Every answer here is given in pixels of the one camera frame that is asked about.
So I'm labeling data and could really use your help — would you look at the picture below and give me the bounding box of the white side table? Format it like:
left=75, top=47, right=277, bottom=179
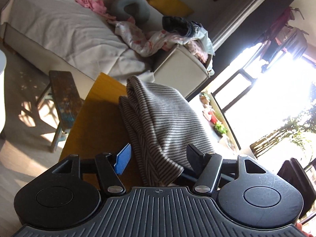
left=0, top=50, right=7, bottom=139

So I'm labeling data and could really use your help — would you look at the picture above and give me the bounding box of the green bamboo palm plant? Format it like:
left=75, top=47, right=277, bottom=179
left=250, top=102, right=315, bottom=158

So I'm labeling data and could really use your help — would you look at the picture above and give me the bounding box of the grey neck pillow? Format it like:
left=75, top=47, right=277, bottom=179
left=110, top=0, right=150, bottom=24

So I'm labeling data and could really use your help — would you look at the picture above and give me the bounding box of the yellow sofa cushion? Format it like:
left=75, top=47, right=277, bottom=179
left=147, top=0, right=194, bottom=17

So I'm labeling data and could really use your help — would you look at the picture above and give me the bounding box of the pink cloth on sofa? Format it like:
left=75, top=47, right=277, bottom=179
left=74, top=0, right=116, bottom=22

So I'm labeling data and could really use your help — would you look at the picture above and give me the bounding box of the red bowl with greens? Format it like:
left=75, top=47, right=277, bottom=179
left=200, top=92, right=229, bottom=138

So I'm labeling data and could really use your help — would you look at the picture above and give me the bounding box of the old wooden bench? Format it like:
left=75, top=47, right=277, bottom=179
left=36, top=70, right=83, bottom=152

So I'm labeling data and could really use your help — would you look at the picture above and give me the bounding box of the grey striped knit sweater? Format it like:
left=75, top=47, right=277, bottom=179
left=118, top=76, right=214, bottom=186

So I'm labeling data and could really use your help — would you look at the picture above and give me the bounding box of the pile of clothes on armrest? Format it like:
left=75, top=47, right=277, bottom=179
left=109, top=16, right=215, bottom=75

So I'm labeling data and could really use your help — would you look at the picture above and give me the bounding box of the grey sofa with sheet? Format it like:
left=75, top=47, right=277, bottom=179
left=1, top=0, right=214, bottom=98

